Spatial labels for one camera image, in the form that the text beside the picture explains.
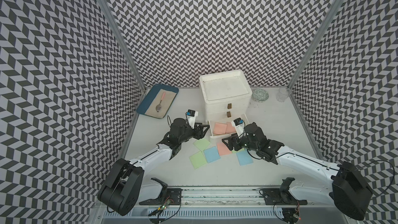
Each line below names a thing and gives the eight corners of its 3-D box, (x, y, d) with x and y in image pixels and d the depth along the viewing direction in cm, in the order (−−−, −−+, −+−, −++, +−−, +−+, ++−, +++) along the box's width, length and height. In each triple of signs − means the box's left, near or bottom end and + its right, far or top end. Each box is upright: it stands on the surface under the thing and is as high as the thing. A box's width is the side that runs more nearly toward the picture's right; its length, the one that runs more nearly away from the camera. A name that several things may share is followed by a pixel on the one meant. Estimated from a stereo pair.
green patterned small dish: (259, 105, 110) (261, 101, 106) (250, 96, 115) (251, 91, 112) (269, 99, 113) (271, 95, 110) (259, 91, 119) (261, 86, 115)
